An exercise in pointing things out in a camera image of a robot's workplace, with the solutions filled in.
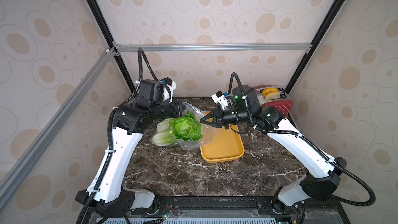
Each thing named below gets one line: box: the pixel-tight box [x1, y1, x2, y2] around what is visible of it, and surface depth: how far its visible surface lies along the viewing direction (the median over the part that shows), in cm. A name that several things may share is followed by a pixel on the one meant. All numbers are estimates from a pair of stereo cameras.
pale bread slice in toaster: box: [264, 91, 281, 101], surface depth 96 cm
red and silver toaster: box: [255, 87, 294, 118], surface depth 97 cm
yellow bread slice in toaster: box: [262, 87, 279, 96], surface depth 98 cm
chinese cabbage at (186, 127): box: [169, 110, 203, 142], surface depth 60 cm
